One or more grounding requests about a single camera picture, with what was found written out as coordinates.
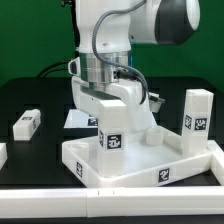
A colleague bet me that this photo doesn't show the black cables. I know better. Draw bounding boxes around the black cables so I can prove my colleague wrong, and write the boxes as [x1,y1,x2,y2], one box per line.
[36,60,73,78]

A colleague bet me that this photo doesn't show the white left barrier block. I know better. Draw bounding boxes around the white left barrier block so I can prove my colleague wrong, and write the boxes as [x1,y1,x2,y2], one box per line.
[0,143,7,170]

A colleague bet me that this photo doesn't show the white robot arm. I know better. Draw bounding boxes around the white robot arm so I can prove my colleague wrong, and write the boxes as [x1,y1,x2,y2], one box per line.
[72,0,200,133]

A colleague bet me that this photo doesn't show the white marker sheet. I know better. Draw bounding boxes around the white marker sheet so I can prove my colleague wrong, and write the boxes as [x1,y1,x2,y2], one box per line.
[64,109,98,129]

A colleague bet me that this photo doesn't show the white desk top tray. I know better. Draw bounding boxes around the white desk top tray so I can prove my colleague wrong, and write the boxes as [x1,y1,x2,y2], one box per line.
[62,128,211,188]

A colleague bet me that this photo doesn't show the white front barrier rail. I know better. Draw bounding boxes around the white front barrier rail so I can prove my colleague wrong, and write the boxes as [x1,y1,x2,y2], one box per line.
[0,186,224,218]

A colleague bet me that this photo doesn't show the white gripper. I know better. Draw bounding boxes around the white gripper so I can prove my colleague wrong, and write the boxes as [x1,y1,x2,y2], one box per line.
[71,76,156,133]

